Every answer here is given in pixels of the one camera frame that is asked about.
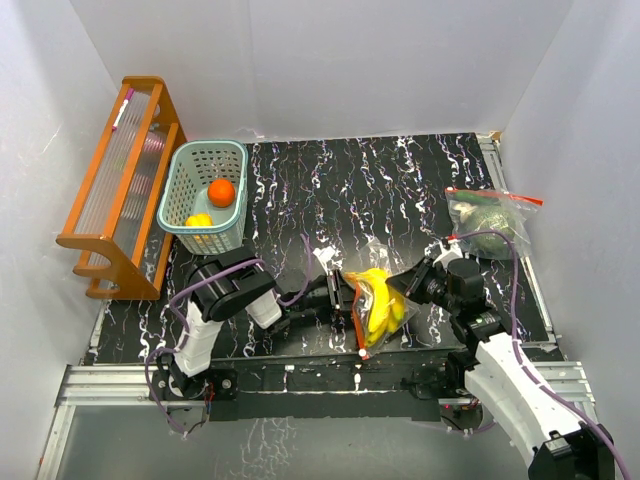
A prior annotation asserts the fake orange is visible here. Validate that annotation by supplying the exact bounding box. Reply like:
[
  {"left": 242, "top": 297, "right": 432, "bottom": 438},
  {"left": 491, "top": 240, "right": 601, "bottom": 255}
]
[{"left": 207, "top": 178, "right": 236, "bottom": 208}]

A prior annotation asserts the clear zip bag with vegetables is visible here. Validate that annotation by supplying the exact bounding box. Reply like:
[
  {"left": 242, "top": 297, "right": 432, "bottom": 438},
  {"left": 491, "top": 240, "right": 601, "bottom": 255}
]
[{"left": 445, "top": 187, "right": 544, "bottom": 260}]

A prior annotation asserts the fake banana bunch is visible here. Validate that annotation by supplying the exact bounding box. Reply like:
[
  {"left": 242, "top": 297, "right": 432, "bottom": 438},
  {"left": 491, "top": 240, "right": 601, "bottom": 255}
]
[{"left": 344, "top": 267, "right": 408, "bottom": 352}]

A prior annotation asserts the teal plastic basket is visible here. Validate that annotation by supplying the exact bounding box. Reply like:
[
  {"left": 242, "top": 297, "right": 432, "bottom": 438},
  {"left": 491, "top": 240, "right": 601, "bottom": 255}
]
[{"left": 156, "top": 140, "right": 249, "bottom": 255}]

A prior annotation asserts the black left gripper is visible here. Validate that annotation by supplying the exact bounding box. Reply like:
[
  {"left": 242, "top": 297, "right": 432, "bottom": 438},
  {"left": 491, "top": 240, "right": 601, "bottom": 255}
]
[{"left": 285, "top": 270, "right": 373, "bottom": 316}]

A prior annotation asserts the pink white marker pen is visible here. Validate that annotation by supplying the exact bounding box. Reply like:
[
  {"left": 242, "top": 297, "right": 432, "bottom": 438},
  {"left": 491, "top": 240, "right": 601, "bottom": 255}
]
[{"left": 111, "top": 88, "right": 134, "bottom": 132}]

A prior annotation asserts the aluminium frame rail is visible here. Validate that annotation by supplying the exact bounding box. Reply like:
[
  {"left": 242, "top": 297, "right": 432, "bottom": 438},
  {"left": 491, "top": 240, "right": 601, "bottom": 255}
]
[{"left": 37, "top": 360, "right": 614, "bottom": 480}]

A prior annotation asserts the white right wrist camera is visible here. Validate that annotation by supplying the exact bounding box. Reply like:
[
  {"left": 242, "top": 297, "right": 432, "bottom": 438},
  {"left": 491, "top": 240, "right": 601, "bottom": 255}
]
[{"left": 434, "top": 239, "right": 465, "bottom": 269}]

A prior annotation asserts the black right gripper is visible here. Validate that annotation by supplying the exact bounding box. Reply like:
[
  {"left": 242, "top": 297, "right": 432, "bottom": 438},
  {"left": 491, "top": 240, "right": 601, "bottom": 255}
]
[{"left": 386, "top": 256, "right": 460, "bottom": 315}]

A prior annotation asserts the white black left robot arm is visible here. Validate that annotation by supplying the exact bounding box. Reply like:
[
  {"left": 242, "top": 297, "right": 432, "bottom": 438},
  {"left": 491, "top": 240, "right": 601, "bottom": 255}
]
[{"left": 158, "top": 247, "right": 355, "bottom": 399}]

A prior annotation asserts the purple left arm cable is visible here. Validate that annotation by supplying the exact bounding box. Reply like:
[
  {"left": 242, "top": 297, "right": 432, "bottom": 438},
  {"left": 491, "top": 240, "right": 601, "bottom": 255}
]
[{"left": 142, "top": 233, "right": 314, "bottom": 441}]

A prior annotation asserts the clear zip bag with fruit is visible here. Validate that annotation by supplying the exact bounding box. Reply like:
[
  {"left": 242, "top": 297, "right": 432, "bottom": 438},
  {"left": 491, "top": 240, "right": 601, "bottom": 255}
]
[{"left": 340, "top": 237, "right": 418, "bottom": 360}]

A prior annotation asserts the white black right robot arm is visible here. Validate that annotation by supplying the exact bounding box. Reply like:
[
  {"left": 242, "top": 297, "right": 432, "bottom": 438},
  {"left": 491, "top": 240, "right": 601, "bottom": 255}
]
[{"left": 387, "top": 258, "right": 616, "bottom": 479}]

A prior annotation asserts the fake yellow bell pepper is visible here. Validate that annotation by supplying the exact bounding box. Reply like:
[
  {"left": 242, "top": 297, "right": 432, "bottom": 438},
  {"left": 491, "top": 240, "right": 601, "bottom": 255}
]
[{"left": 185, "top": 213, "right": 213, "bottom": 228}]

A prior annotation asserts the orange wooden rack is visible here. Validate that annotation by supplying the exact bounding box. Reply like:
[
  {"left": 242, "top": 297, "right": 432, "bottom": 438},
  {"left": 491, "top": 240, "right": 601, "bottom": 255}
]
[{"left": 56, "top": 76, "right": 186, "bottom": 300}]

